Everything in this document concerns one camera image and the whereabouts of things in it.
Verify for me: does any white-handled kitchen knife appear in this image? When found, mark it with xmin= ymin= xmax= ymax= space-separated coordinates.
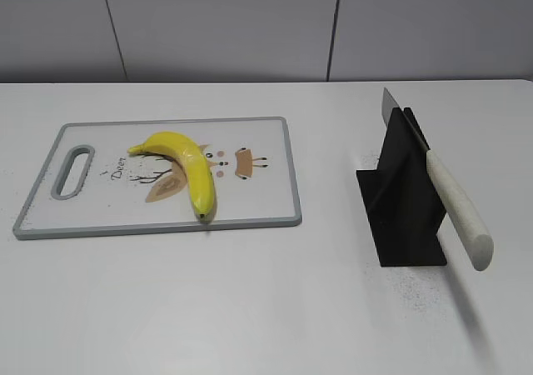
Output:
xmin=381 ymin=87 xmax=494 ymax=272

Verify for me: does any black knife stand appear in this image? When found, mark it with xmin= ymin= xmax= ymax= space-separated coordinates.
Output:
xmin=356 ymin=107 xmax=447 ymax=267

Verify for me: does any yellow plastic banana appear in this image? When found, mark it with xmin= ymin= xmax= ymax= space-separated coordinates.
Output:
xmin=127 ymin=131 xmax=216 ymax=221

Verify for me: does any grey-rimmed white cutting board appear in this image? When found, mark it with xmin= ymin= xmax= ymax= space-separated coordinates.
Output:
xmin=13 ymin=117 xmax=301 ymax=240

